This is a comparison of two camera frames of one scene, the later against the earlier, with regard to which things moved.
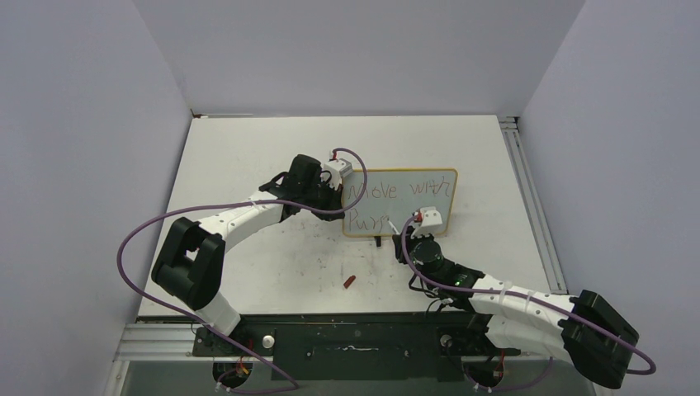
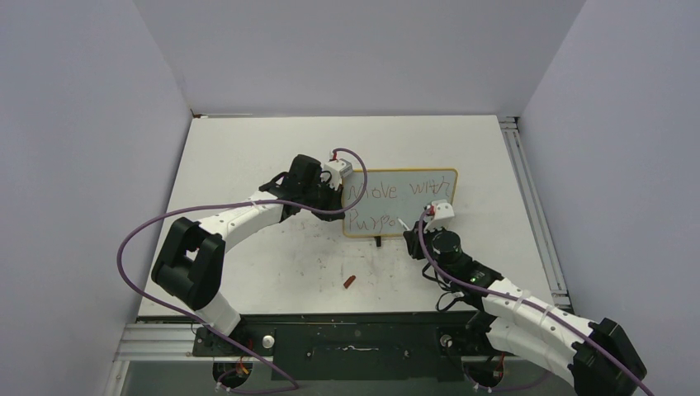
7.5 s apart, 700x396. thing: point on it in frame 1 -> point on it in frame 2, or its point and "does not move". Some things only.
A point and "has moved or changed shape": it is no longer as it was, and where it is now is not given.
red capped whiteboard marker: [394, 228] has moved or changed shape
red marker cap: [349, 280] does not move
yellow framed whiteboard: [396, 195] does not move
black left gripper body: [321, 196] does not move
